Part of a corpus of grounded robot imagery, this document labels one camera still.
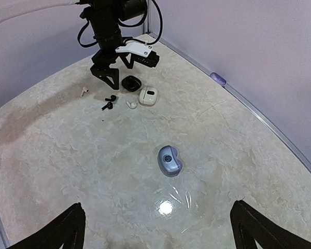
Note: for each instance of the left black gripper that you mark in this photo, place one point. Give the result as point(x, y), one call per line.
point(101, 67)

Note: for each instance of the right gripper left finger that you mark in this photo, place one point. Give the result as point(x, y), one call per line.
point(65, 231)

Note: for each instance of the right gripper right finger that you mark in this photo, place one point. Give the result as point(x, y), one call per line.
point(251, 228)

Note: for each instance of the purple earbud charging case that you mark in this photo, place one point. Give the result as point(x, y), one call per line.
point(168, 162)

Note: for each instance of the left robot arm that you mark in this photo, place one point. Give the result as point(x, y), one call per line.
point(39, 38)

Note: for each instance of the black earbud case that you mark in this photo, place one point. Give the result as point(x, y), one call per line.
point(131, 83)

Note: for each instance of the white earbud case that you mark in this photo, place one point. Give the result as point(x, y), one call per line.
point(148, 96)

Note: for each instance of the black earbud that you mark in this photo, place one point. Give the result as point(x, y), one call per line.
point(113, 98)
point(109, 105)

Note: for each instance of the white earbud far left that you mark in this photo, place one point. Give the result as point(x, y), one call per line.
point(83, 91)

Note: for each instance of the white earbud near cases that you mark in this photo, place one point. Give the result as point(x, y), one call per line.
point(131, 105)

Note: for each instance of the left aluminium corner post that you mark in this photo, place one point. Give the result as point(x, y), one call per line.
point(147, 24)

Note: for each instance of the purple sticker on wall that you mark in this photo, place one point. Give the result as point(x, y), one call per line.
point(218, 79)

